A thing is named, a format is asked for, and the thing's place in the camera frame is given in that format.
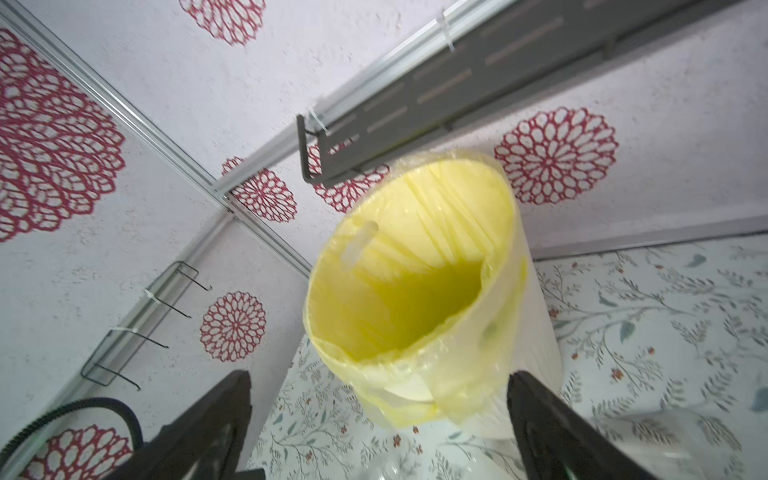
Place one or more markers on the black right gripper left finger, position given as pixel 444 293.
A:
pixel 205 442

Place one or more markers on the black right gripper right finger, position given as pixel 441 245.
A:
pixel 555 442

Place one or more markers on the cream ribbed waste bin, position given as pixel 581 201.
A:
pixel 540 360

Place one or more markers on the yellow plastic bin liner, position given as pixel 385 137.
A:
pixel 415 300

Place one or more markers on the clear green-cap bottle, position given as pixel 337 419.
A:
pixel 676 443

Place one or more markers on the black wire wall rack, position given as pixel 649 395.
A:
pixel 121 343

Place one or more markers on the grey metal wall shelf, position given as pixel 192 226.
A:
pixel 475 59

